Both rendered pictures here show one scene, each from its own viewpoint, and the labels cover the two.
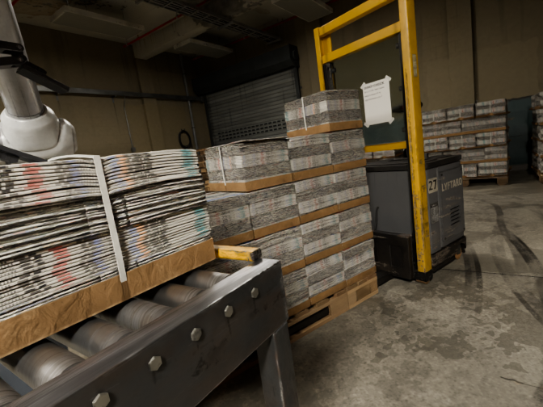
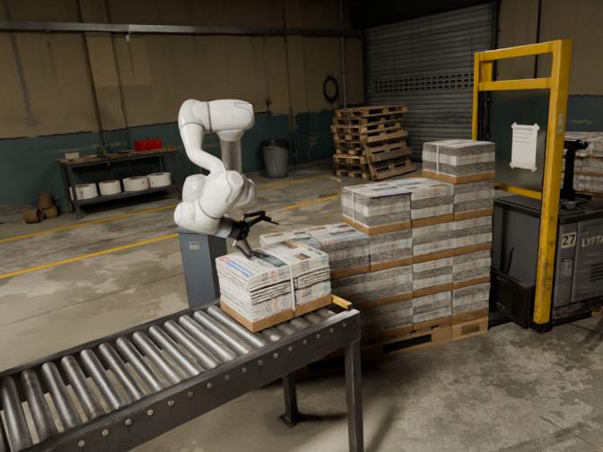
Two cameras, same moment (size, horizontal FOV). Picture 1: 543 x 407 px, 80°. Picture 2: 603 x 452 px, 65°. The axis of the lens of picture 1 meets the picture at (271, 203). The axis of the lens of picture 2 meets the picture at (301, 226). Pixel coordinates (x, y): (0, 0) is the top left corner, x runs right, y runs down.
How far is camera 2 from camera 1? 1.34 m
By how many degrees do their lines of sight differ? 19
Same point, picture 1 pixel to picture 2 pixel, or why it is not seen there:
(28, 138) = not seen: hidden behind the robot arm
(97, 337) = (285, 329)
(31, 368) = (268, 334)
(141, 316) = (299, 325)
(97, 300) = (284, 316)
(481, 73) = not seen: outside the picture
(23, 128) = not seen: hidden behind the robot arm
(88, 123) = (223, 68)
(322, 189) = (439, 235)
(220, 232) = (344, 264)
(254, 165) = (378, 215)
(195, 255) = (322, 301)
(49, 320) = (271, 320)
